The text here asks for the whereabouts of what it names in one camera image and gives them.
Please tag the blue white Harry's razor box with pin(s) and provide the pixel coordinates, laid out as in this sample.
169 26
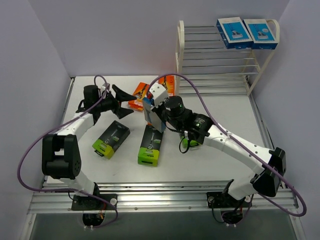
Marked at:
233 32

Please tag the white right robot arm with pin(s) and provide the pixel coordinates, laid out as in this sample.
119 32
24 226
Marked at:
267 165

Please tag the black green razor box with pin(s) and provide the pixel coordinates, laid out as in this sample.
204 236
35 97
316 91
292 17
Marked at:
111 139
149 150
184 142

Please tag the orange Gillette razor box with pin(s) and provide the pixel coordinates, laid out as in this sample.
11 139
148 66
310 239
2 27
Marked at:
139 93
168 82

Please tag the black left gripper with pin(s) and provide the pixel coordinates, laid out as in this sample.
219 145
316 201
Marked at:
117 105

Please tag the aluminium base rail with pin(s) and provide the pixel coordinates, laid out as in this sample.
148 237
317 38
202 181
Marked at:
138 197

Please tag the cream metal wire shelf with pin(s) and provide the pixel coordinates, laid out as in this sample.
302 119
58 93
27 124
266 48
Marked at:
201 55

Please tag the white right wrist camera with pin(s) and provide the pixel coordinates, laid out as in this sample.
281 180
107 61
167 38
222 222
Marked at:
159 94

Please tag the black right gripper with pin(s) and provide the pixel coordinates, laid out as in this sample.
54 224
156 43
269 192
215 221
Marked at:
158 114

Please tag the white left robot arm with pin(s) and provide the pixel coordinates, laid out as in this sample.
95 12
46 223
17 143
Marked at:
61 158

